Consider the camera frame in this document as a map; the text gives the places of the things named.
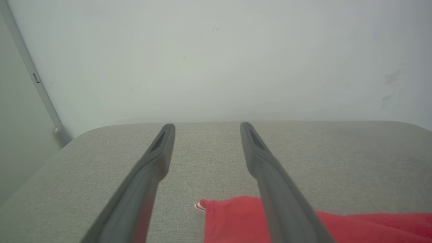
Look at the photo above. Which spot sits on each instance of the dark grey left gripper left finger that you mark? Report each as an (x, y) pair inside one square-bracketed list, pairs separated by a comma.
[(141, 195)]

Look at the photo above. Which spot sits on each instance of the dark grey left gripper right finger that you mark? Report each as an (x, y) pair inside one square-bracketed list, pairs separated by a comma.
[(280, 202)]

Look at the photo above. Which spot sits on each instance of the red shirt with white sleeves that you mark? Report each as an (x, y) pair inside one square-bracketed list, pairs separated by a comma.
[(236, 222)]

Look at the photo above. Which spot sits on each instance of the grey wall corner trim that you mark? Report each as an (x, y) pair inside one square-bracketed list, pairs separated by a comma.
[(37, 81)]

